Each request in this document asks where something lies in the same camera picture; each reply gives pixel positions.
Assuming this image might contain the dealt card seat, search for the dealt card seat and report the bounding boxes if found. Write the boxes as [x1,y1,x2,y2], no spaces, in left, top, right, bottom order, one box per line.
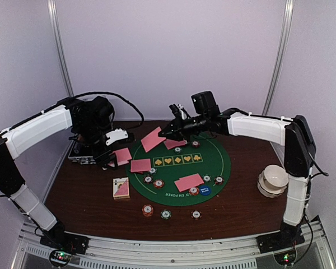
[164,139,187,150]
[179,173,204,187]

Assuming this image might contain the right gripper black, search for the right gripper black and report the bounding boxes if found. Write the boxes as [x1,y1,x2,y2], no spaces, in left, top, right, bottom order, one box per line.
[158,113,208,142]

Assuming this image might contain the white ceramic bowl stack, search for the white ceramic bowl stack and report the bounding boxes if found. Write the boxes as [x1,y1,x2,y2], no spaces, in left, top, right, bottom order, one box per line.
[257,165,288,198]

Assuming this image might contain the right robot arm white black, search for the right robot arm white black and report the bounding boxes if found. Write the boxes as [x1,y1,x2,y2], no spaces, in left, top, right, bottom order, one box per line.
[158,105,318,253]

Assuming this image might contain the dealt card top seat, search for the dealt card top seat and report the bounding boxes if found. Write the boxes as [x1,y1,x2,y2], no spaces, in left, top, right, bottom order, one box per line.
[164,139,187,150]

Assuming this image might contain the orange poker chip stack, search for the orange poker chip stack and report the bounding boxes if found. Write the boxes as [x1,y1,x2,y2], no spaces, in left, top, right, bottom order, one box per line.
[142,204,154,217]

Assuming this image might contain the pink-backed playing card deck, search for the pink-backed playing card deck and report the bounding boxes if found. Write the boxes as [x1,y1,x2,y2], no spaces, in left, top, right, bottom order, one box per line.
[108,147,132,168]

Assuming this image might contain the brown poker chip stack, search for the brown poker chip stack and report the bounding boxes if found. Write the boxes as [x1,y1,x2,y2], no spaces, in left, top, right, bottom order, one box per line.
[191,210,202,220]

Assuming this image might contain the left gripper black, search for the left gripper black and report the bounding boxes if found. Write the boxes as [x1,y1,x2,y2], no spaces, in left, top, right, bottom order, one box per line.
[75,120,118,170]

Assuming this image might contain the right aluminium post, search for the right aluminium post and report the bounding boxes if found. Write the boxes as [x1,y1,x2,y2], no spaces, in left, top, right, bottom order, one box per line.
[262,0,295,116]

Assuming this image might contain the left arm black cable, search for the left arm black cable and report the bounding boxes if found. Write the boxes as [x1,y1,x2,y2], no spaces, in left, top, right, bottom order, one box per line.
[72,91,145,129]

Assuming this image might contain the round green poker mat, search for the round green poker mat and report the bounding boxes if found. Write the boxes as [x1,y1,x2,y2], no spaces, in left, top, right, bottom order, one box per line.
[126,133,231,207]

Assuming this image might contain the green chip top seat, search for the green chip top seat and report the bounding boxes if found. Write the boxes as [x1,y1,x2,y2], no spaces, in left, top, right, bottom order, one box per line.
[174,147,183,154]

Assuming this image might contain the green poker chip stack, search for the green poker chip stack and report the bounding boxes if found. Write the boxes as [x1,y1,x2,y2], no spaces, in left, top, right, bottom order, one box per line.
[160,209,172,220]

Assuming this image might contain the left aluminium post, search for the left aluminium post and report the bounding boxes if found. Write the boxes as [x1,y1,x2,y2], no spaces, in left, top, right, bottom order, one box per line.
[47,0,74,97]

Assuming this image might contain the dealt pink-backed card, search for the dealt pink-backed card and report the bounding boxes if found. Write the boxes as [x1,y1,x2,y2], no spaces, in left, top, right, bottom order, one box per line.
[130,159,152,173]

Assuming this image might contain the blue small blind button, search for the blue small blind button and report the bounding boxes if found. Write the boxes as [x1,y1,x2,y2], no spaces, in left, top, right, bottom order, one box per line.
[199,185,211,196]

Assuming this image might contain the red five chip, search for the red five chip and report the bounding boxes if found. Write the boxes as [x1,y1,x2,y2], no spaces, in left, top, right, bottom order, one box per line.
[153,179,165,189]
[189,187,199,196]

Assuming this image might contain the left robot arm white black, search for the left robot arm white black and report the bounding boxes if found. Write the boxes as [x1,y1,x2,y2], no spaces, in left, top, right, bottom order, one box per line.
[0,96,129,254]

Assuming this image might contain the gold card deck box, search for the gold card deck box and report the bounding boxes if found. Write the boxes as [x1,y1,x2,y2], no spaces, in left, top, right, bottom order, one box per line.
[113,177,130,200]

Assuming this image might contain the dealt card bottom seat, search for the dealt card bottom seat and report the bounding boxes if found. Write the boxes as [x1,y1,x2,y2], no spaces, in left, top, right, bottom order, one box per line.
[179,173,204,187]

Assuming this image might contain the aluminium post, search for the aluminium post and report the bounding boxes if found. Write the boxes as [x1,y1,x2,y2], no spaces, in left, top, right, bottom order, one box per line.
[47,0,74,97]
[262,0,295,116]

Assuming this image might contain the front aluminium rail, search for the front aluminium rail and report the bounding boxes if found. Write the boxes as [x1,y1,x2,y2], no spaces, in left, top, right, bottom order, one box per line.
[9,221,336,268]

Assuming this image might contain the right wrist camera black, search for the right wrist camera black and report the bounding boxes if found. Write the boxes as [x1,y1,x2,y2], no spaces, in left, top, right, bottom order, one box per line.
[191,91,220,117]

